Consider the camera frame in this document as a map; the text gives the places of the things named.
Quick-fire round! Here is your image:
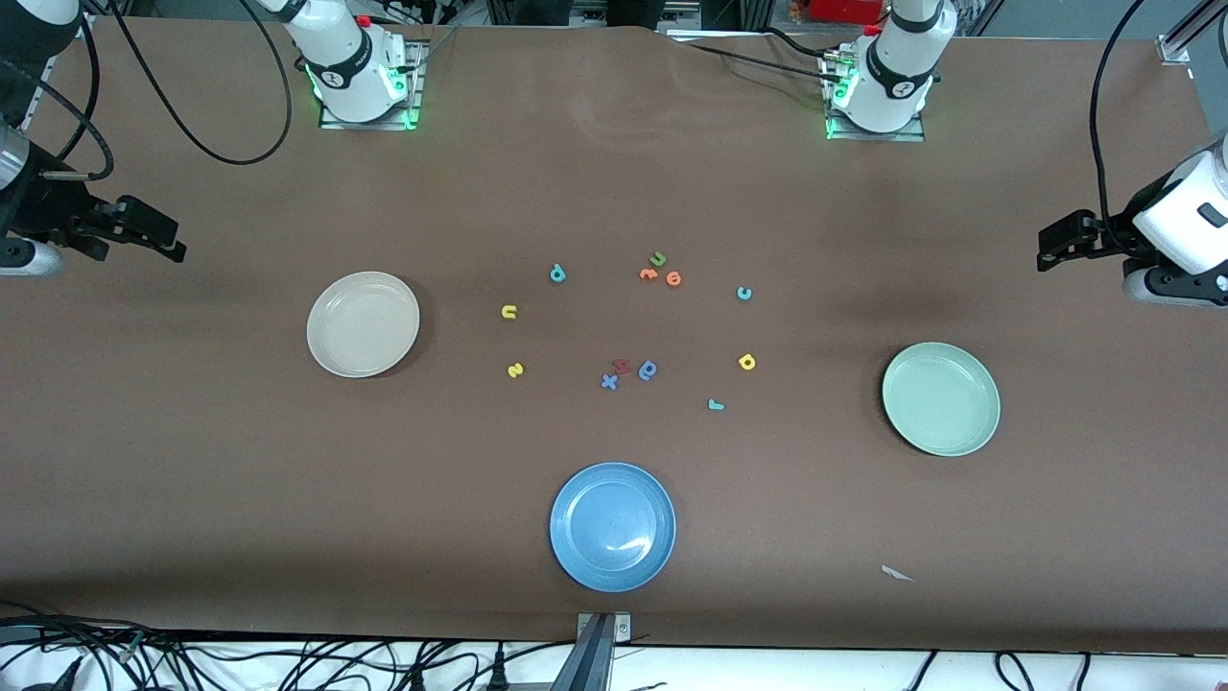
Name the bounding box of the pale green plate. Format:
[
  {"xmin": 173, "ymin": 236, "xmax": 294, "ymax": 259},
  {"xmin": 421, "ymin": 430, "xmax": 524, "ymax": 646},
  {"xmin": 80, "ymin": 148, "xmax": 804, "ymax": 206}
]
[{"xmin": 882, "ymin": 342, "xmax": 1002, "ymax": 458}]

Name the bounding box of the light brown plate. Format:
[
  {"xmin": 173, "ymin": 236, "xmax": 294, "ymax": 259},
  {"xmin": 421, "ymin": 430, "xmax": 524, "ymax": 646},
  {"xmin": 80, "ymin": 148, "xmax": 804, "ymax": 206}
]
[{"xmin": 306, "ymin": 271, "xmax": 421, "ymax": 379}]

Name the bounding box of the brown table cover mat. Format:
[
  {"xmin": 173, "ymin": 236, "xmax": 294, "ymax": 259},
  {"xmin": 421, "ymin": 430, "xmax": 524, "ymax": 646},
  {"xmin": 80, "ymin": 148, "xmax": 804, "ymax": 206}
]
[{"xmin": 0, "ymin": 14, "xmax": 1228, "ymax": 658}]

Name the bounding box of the red box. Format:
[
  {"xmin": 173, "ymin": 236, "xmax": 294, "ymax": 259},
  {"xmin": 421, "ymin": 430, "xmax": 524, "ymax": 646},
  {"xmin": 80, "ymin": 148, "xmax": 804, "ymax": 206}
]
[{"xmin": 804, "ymin": 0, "xmax": 889, "ymax": 26}]

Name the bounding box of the blue plate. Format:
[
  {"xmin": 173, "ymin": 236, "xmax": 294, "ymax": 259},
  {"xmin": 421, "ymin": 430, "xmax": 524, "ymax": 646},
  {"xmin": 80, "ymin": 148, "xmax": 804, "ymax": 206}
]
[{"xmin": 549, "ymin": 462, "xmax": 677, "ymax": 593}]

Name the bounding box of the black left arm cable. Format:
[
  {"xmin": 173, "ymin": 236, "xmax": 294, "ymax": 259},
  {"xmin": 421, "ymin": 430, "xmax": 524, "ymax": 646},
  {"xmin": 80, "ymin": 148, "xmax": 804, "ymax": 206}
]
[{"xmin": 1090, "ymin": 0, "xmax": 1154, "ymax": 256}]

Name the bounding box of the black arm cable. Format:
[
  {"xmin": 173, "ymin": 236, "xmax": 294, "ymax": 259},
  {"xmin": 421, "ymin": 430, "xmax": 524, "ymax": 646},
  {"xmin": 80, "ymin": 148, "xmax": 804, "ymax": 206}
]
[
  {"xmin": 19, "ymin": 0, "xmax": 295, "ymax": 185},
  {"xmin": 1090, "ymin": 0, "xmax": 1154, "ymax": 256}
]

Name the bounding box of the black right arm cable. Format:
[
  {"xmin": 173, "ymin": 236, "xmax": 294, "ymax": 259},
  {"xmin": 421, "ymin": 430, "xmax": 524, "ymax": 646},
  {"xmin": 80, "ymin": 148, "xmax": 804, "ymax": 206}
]
[{"xmin": 19, "ymin": 0, "xmax": 295, "ymax": 185}]

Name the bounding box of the aluminium frame profile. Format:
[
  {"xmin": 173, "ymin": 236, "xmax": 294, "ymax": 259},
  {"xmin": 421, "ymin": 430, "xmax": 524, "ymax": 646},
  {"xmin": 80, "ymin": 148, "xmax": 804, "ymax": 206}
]
[{"xmin": 1155, "ymin": 0, "xmax": 1228, "ymax": 67}]

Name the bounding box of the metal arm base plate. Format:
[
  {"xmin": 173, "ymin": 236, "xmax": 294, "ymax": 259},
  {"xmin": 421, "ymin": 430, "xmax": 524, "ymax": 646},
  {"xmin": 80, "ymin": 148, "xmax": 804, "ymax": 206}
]
[
  {"xmin": 822, "ymin": 51, "xmax": 928, "ymax": 144},
  {"xmin": 318, "ymin": 38, "xmax": 426, "ymax": 132}
]

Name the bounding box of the black cable on mat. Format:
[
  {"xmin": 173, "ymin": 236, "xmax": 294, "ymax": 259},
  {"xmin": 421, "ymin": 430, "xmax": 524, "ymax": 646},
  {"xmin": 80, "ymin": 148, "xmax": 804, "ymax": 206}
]
[{"xmin": 667, "ymin": 26, "xmax": 847, "ymax": 89}]

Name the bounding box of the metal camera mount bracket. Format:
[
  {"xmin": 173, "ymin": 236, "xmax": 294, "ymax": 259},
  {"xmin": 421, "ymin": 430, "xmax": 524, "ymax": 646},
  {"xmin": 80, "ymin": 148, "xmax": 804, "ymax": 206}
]
[{"xmin": 552, "ymin": 611, "xmax": 634, "ymax": 691}]

